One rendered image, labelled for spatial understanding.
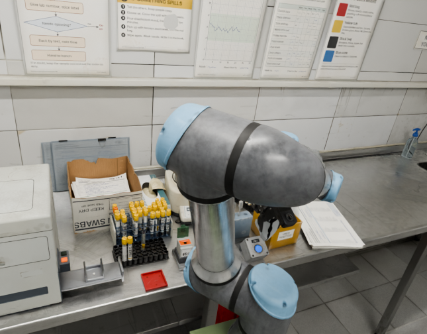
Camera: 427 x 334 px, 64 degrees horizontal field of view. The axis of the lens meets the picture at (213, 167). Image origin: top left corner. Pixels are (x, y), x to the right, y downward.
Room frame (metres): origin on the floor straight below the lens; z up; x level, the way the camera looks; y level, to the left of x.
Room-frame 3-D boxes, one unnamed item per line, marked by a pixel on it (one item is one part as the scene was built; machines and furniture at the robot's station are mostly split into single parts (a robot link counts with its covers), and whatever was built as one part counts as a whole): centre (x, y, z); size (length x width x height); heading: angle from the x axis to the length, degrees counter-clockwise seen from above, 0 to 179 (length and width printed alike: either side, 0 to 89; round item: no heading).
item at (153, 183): (1.17, 0.23, 0.92); 0.24 x 0.12 x 0.10; 27
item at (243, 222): (1.02, -0.11, 0.92); 0.10 x 0.07 x 0.10; 119
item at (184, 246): (0.87, 0.06, 0.92); 0.05 x 0.04 x 0.06; 25
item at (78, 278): (0.71, 0.33, 0.92); 0.21 x 0.07 x 0.05; 117
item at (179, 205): (1.21, 0.06, 0.94); 0.30 x 0.24 x 0.12; 18
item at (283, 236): (1.06, -0.26, 0.92); 0.13 x 0.13 x 0.10; 29
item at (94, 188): (1.10, 0.41, 0.95); 0.29 x 0.25 x 0.15; 27
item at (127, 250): (0.86, 0.20, 0.93); 0.17 x 0.09 x 0.11; 116
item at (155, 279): (0.76, 0.14, 0.88); 0.07 x 0.07 x 0.01; 27
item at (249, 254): (0.94, -0.17, 0.92); 0.13 x 0.07 x 0.08; 27
